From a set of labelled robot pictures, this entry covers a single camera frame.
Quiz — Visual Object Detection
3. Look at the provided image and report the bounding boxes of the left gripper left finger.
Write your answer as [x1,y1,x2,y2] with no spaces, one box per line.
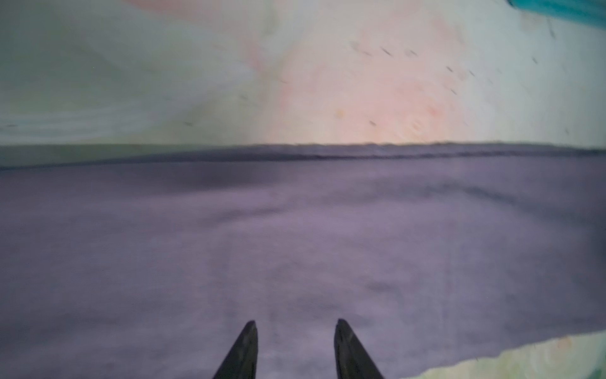
[212,321,259,379]

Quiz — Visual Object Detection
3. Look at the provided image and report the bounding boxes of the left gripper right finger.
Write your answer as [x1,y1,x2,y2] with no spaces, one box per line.
[334,318,384,379]

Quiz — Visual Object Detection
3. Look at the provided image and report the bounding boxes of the purple trousers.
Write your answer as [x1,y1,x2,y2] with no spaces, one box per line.
[1,145,605,378]

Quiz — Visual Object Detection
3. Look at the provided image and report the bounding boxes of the teal plastic basket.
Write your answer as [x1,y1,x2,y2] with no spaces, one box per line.
[508,0,605,28]

